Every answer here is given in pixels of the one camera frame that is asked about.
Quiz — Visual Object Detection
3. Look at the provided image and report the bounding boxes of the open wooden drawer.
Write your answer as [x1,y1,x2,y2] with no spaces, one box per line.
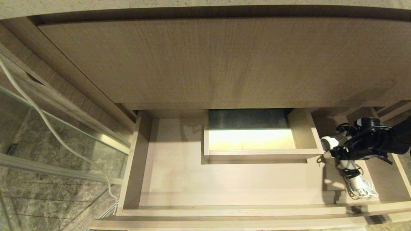
[88,107,411,231]

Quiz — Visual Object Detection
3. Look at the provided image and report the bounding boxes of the wooden cabinet front panel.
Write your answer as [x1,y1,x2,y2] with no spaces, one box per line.
[38,17,411,110]

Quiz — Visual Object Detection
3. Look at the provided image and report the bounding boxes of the glass shower panel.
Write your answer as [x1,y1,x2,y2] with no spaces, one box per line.
[0,86,129,231]

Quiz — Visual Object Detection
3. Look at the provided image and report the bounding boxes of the stone countertop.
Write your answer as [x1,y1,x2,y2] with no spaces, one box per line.
[0,0,411,20]

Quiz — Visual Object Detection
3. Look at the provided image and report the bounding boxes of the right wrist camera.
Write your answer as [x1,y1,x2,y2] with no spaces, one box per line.
[354,118,391,136]

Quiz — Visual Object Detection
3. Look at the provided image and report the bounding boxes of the wooden vanity cabinet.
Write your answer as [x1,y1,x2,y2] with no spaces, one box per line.
[0,6,411,146]

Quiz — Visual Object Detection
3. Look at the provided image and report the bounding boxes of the white hair dryer with cord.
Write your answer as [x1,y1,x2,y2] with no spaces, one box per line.
[318,124,380,200]

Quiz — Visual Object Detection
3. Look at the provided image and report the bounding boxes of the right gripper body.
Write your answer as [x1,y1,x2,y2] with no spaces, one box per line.
[351,127,398,161]

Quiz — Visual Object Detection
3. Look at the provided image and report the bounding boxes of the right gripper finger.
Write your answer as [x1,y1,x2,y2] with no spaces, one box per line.
[330,146,354,161]

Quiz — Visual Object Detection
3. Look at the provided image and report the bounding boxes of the white cable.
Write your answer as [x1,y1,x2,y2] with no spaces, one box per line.
[0,59,120,216]

